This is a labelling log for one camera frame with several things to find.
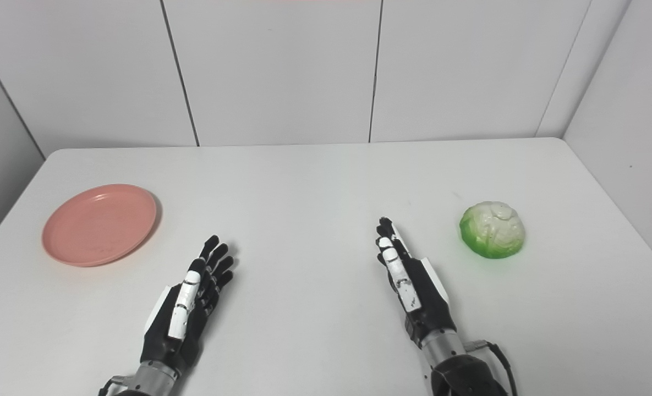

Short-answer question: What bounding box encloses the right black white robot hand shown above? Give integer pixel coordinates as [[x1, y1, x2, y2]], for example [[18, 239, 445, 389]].
[[376, 217, 458, 348]]

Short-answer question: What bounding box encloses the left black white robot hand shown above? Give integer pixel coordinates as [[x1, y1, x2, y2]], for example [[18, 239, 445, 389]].
[[140, 235, 235, 372]]

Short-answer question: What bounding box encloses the green white toy cabbage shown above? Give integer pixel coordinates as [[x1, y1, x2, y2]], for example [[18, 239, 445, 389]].
[[459, 201, 526, 260]]

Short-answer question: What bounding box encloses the pink round plate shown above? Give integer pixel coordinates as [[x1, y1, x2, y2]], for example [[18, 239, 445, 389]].
[[41, 184, 158, 268]]

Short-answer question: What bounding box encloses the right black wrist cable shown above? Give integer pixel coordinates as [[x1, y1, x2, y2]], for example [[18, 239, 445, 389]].
[[464, 340, 518, 396]]

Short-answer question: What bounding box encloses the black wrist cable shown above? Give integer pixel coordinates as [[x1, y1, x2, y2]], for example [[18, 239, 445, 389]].
[[464, 340, 518, 396], [98, 375, 135, 396]]

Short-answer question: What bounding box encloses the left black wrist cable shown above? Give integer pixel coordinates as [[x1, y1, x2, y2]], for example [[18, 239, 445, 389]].
[[98, 375, 135, 396]]

